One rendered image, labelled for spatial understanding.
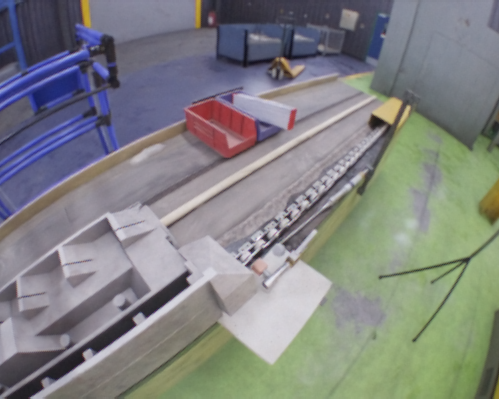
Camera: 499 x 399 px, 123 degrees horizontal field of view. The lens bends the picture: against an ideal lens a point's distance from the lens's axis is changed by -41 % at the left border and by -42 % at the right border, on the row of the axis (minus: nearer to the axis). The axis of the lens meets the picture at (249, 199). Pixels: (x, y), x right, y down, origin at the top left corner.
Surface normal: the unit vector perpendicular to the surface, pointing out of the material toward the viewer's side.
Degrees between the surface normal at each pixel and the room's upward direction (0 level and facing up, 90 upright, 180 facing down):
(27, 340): 46
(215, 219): 0
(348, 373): 0
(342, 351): 0
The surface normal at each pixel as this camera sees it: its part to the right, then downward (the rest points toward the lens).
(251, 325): 0.07, -0.66
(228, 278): 0.62, 0.07
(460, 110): -0.70, 0.50
